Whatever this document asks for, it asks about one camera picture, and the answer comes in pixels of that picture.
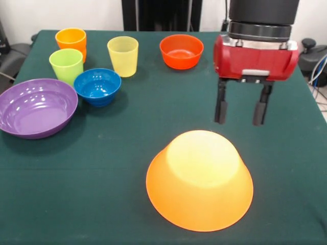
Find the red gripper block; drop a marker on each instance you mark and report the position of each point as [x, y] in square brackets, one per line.
[255, 63]

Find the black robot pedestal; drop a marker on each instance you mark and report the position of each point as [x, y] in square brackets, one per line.
[163, 15]

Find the dark green tablecloth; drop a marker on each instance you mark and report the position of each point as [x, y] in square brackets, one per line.
[76, 191]

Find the orange cup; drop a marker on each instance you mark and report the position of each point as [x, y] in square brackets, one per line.
[74, 42]
[84, 56]

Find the blue bowl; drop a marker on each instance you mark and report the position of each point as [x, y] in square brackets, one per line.
[97, 94]

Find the black office chair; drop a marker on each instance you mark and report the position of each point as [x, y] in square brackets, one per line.
[311, 58]
[15, 53]

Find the large orange bowl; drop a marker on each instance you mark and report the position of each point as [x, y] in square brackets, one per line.
[199, 199]

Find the purple bowl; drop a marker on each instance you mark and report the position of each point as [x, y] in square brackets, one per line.
[38, 120]

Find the small orange-red bowl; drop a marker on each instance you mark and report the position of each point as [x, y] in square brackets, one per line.
[178, 46]

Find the light green cup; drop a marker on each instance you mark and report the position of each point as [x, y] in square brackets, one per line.
[66, 71]

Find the yellow cup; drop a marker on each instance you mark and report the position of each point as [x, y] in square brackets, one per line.
[124, 63]

